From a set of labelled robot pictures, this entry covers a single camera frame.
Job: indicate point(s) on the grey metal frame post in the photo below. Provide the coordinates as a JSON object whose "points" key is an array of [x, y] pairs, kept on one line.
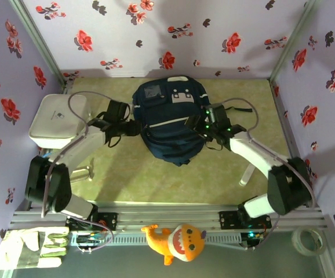
{"points": [[38, 39], [293, 37]]}

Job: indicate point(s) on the orange shark plush toy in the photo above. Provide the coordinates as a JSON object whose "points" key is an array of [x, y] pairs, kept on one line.
{"points": [[182, 240]]}

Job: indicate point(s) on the clear tape roll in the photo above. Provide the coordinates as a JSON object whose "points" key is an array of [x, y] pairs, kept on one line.
{"points": [[296, 241]]}

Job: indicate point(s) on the white plastic box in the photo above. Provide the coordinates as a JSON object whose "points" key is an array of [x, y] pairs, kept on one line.
{"points": [[51, 121]]}

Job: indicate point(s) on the small controller board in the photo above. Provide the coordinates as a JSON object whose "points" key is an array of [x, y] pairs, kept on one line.
{"points": [[253, 237], [89, 239]]}

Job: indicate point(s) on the white tube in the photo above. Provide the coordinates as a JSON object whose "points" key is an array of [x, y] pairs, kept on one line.
{"points": [[246, 176]]}

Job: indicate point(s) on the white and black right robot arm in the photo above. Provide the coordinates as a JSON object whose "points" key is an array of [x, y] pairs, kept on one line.
{"points": [[251, 150]]}

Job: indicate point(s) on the white and green work glove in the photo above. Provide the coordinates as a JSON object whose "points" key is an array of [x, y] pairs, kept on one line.
{"points": [[25, 249]]}

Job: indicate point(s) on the navy blue backpack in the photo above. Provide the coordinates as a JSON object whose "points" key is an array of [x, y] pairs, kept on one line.
{"points": [[170, 130]]}

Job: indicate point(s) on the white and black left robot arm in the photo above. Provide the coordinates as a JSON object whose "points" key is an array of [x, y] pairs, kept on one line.
{"points": [[80, 147]]}

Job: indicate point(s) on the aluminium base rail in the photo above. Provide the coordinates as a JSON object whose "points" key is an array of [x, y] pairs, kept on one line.
{"points": [[167, 217]]}

